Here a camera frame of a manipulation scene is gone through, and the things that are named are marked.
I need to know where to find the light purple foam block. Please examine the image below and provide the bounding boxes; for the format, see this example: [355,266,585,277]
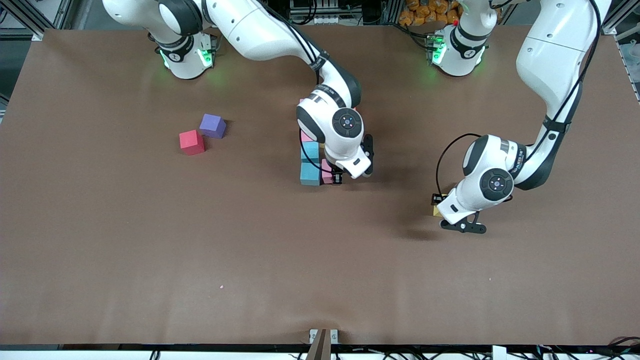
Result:
[199,113,227,139]

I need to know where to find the brown table cover mat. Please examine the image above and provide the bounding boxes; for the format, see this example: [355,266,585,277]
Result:
[0,24,640,347]

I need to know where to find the red foam block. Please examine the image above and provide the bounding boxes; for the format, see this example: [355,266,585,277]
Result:
[179,129,206,156]

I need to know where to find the pile of orange objects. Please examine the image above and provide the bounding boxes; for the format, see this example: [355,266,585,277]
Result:
[398,0,460,27]

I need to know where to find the grey equipment rack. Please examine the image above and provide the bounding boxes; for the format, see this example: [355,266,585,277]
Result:
[290,0,353,26]

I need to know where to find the aluminium frame post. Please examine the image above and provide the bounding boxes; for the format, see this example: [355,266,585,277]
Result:
[600,0,640,36]
[0,0,46,41]

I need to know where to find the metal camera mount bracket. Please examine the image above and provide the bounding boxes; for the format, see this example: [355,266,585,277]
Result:
[308,328,339,360]

